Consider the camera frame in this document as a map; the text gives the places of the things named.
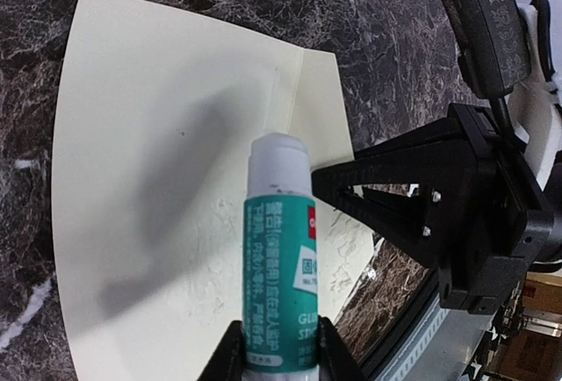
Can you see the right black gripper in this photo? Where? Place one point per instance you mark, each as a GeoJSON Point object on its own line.
{"type": "Point", "coordinates": [415, 197]}

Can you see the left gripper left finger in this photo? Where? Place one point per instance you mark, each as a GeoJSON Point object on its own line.
{"type": "Point", "coordinates": [227, 360]}

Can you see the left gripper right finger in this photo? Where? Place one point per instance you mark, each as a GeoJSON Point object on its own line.
{"type": "Point", "coordinates": [335, 361]}

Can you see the green white glue stick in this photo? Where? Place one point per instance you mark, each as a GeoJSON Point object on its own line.
{"type": "Point", "coordinates": [279, 270]}

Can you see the cream paper envelope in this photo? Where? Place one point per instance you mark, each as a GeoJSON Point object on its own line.
{"type": "Point", "coordinates": [156, 112]}

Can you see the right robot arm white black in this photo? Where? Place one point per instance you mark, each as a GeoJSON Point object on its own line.
{"type": "Point", "coordinates": [535, 109]}

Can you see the white slotted cable duct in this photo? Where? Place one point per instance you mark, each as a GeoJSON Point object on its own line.
{"type": "Point", "coordinates": [410, 351]}

